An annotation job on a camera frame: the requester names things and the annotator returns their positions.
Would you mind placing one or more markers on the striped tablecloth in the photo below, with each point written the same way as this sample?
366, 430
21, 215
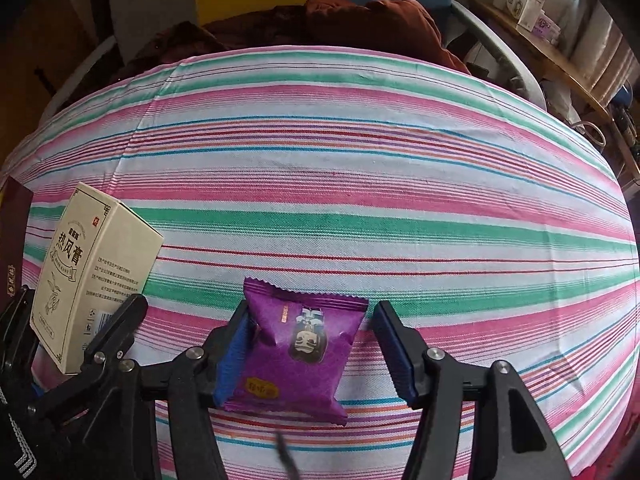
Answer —
350, 185

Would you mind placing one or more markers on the purple snack packet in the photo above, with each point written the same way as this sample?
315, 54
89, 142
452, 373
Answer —
295, 360

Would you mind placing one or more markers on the beige carton box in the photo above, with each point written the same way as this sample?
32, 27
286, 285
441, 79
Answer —
85, 270

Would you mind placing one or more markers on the wooden wardrobe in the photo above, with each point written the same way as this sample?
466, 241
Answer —
30, 50

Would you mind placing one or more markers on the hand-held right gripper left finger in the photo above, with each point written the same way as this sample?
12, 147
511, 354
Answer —
232, 355

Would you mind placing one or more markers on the gold tray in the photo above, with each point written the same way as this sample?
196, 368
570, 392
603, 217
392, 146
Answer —
12, 230

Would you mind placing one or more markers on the checked curtain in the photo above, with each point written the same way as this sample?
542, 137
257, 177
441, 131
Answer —
600, 40

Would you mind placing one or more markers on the wooden desk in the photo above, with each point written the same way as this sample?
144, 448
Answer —
555, 60

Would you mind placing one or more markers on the dark red blanket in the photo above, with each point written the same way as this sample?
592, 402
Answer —
350, 20

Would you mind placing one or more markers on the small purple box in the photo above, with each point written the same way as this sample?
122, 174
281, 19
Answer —
545, 28

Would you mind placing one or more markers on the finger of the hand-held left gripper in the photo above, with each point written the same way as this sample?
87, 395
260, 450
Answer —
15, 325
117, 332

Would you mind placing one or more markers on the white carton box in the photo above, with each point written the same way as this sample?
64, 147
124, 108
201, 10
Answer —
527, 2

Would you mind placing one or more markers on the person's left forearm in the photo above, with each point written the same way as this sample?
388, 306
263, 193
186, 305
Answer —
20, 455

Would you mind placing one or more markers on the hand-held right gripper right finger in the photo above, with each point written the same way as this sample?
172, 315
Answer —
395, 355

